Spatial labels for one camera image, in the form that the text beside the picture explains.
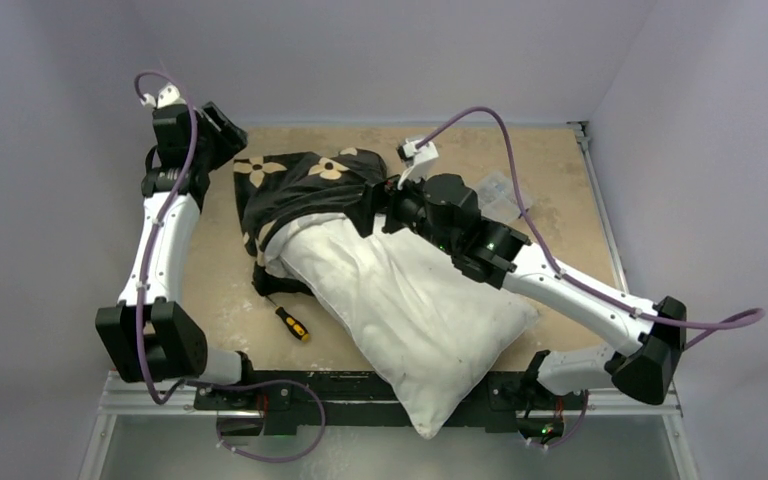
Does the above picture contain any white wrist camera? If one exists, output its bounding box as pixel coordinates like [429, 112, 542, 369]
[140, 83, 187, 110]
[397, 136, 439, 190]

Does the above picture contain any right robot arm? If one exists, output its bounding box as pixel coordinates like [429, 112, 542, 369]
[345, 174, 686, 407]

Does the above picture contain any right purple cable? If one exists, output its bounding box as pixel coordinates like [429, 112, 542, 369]
[417, 106, 766, 351]

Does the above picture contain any white pillow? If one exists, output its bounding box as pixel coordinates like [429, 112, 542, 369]
[255, 213, 539, 440]

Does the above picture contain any black yellow screwdriver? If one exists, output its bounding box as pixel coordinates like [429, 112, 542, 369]
[265, 296, 310, 342]

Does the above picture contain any clear plastic screw box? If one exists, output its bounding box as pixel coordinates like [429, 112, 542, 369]
[474, 171, 521, 224]

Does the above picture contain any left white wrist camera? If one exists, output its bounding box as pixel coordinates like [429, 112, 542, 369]
[140, 83, 187, 110]

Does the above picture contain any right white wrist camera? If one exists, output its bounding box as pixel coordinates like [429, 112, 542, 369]
[397, 136, 439, 190]

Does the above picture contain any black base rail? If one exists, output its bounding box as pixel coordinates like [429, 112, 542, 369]
[194, 370, 557, 435]

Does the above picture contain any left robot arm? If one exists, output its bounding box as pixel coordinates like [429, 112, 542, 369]
[95, 102, 258, 409]

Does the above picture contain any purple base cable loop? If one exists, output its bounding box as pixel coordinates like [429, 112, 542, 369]
[215, 380, 327, 465]

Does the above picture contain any black floral pillowcase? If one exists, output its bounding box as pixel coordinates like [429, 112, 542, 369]
[233, 148, 388, 296]

